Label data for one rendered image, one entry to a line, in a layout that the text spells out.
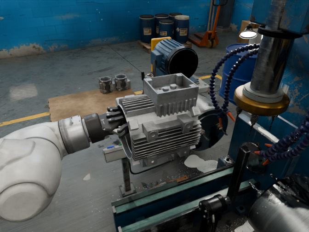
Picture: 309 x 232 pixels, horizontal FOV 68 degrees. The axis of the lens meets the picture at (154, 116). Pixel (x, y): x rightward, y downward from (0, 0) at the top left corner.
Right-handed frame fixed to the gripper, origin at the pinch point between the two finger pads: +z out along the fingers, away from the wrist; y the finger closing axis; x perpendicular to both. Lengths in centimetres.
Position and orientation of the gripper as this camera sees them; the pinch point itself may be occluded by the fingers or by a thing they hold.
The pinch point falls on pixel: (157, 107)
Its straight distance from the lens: 64.8
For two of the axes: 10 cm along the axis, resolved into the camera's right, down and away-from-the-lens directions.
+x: 1.0, 8.1, 5.8
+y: -3.8, -5.0, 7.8
